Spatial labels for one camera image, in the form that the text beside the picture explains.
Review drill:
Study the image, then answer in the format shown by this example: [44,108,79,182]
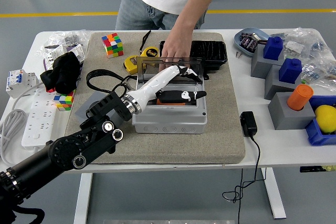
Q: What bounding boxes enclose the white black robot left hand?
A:
[127,64,207,113]

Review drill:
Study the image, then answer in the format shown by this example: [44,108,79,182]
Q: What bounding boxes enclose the person's left hand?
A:
[159,34,195,65]

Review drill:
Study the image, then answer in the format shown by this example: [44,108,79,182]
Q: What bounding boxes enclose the orange cylinder battery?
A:
[156,99,184,105]
[287,83,314,111]

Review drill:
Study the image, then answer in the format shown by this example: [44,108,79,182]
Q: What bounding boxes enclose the grey electrical box with lid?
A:
[132,56,208,134]

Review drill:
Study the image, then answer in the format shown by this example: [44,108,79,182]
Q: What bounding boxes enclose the yellow tape measure with print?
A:
[139,29,160,65]

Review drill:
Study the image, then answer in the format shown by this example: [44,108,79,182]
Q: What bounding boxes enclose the yellow tape measure with window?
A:
[120,55,147,87]

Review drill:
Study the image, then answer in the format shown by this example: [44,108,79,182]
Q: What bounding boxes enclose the black plastic tray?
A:
[159,40,228,80]

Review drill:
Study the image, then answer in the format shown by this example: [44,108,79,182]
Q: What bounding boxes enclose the colourful puzzle cube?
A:
[101,33,124,59]
[53,90,76,112]

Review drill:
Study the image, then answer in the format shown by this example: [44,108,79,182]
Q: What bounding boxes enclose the grey-brown mat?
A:
[64,31,246,165]

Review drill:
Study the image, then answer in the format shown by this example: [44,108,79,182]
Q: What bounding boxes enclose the grey block with round hole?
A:
[75,92,124,130]

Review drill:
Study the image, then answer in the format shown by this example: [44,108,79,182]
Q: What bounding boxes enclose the silver brown wrapped item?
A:
[251,33,268,44]

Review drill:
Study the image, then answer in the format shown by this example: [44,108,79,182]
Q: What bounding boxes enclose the grey block holder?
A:
[264,63,302,101]
[267,91,316,131]
[250,44,286,79]

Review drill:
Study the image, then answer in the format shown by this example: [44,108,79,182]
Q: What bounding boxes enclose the blue-grey dish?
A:
[234,27,270,57]

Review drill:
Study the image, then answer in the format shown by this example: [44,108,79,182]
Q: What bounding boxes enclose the black cloth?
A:
[39,51,82,95]

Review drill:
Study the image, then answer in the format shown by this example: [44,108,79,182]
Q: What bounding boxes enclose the blue block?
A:
[278,58,302,84]
[262,36,284,60]

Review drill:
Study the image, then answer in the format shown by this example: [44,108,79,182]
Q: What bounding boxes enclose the black power adapter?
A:
[240,111,258,137]

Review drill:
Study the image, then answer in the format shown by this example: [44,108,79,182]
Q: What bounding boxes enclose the clear bag of small parts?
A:
[35,29,92,57]

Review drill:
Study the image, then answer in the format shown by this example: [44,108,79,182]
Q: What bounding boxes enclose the white power strip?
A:
[21,87,58,149]

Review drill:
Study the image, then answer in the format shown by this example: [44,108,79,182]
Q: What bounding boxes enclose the clear bag of components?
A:
[300,58,336,90]
[271,26,329,59]

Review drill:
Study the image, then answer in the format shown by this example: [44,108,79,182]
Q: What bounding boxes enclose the white circuit breaker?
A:
[5,68,39,99]

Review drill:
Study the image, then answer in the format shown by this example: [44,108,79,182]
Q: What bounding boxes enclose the white table leg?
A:
[261,167,287,220]
[73,173,94,224]

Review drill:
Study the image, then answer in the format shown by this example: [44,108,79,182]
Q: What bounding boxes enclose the blue storage bin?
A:
[304,95,336,146]

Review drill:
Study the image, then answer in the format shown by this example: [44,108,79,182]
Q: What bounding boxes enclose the yellow lemon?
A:
[314,104,336,134]

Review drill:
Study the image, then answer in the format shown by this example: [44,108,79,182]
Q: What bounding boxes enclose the black table control panel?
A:
[300,165,336,173]

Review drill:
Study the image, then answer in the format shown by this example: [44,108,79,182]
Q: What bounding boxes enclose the white purple switch package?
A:
[43,43,87,70]

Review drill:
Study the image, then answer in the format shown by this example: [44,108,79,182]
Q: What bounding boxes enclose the black adapter cord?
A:
[222,134,267,224]

